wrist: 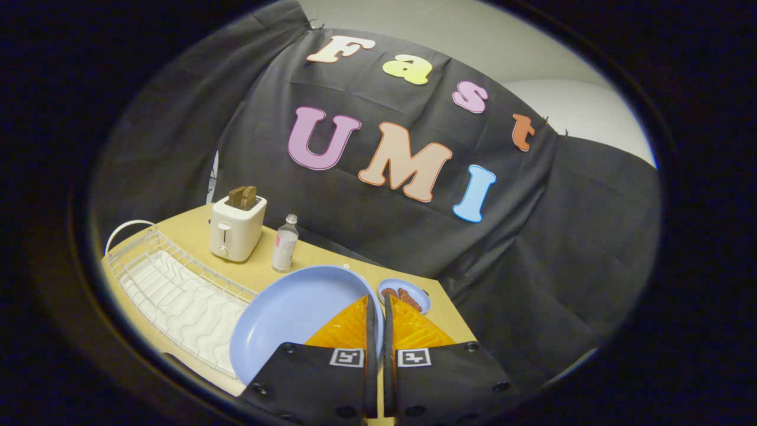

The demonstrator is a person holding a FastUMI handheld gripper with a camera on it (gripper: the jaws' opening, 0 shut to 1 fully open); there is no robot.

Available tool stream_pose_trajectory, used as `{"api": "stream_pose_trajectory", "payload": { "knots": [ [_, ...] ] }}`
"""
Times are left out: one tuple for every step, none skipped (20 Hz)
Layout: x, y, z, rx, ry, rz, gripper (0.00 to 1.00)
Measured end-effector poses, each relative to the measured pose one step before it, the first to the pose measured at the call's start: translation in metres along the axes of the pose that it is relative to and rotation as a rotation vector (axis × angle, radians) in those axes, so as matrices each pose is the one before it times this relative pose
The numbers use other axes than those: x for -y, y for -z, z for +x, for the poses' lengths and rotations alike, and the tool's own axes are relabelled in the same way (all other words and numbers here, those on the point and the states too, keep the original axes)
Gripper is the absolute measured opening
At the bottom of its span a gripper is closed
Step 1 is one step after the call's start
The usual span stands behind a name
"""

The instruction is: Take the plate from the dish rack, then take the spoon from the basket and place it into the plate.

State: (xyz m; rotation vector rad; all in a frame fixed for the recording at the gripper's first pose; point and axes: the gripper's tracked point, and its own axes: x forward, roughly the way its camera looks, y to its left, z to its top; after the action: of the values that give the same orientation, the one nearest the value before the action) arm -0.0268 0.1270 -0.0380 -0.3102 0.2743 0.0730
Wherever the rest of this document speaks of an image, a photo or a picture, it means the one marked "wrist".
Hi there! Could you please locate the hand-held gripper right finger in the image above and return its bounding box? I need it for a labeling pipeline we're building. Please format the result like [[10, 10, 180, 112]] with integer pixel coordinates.
[[383, 292, 522, 426]]

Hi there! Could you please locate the white wire dish rack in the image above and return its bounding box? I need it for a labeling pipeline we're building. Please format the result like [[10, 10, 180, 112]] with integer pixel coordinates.
[[105, 230, 260, 380]]

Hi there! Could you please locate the white toaster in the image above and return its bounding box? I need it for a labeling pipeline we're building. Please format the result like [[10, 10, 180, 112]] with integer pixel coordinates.
[[209, 195, 268, 263]]

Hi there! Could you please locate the small blue dish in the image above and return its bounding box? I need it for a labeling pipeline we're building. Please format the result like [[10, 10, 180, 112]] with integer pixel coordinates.
[[377, 278, 432, 315]]

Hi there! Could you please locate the blue plate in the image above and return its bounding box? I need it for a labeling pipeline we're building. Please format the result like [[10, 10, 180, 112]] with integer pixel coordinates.
[[229, 264, 386, 387]]

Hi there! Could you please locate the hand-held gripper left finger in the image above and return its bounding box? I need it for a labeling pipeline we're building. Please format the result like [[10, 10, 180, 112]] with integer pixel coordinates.
[[237, 294, 380, 426]]

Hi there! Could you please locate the clear plastic bottle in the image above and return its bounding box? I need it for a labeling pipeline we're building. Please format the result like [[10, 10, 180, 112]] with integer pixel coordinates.
[[271, 214, 299, 273]]

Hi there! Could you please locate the black backdrop cloth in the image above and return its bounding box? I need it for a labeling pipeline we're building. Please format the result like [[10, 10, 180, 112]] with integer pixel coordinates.
[[89, 0, 662, 392]]

